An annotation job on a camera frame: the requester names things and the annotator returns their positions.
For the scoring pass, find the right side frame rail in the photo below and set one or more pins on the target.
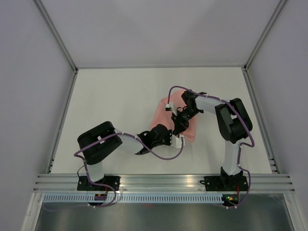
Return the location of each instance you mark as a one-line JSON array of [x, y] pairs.
[[261, 122]]

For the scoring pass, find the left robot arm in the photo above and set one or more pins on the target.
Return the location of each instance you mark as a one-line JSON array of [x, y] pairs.
[[100, 141]]

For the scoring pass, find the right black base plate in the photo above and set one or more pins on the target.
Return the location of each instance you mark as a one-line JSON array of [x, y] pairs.
[[225, 184]]

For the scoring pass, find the front aluminium rail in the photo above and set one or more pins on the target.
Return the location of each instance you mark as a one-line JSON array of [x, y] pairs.
[[151, 183]]

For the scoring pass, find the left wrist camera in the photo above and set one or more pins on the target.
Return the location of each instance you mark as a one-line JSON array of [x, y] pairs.
[[178, 141]]

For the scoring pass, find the back aluminium frame bar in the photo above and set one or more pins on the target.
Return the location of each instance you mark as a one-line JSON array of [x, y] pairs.
[[162, 66]]

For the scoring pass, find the right aluminium frame post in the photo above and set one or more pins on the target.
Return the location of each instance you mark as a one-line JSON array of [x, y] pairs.
[[266, 31]]

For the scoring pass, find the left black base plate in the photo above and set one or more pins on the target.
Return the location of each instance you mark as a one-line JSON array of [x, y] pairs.
[[106, 184]]

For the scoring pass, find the frame rail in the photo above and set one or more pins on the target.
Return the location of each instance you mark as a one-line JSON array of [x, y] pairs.
[[55, 142], [261, 122]]

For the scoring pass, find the left side frame rail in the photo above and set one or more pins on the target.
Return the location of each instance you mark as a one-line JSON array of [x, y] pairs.
[[55, 142]]

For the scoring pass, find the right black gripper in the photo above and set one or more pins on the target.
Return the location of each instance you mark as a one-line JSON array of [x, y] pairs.
[[180, 125]]

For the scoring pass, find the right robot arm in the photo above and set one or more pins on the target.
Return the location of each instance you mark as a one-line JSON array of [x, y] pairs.
[[234, 125]]

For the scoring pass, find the white slotted cable duct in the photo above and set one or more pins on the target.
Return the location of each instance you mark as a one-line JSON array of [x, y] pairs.
[[134, 198]]

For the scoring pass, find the pink satin napkin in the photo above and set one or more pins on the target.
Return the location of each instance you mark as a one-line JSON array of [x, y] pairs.
[[164, 117]]

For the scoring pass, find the aluminium frame post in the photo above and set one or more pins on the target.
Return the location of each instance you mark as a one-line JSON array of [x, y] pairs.
[[52, 28], [266, 31]]

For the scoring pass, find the left aluminium frame post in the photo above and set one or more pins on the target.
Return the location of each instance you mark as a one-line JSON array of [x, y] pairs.
[[52, 28]]

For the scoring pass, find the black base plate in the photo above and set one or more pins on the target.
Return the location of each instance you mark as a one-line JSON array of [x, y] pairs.
[[225, 184], [106, 184]]

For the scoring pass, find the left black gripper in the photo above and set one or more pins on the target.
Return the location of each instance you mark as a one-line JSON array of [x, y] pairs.
[[169, 134]]

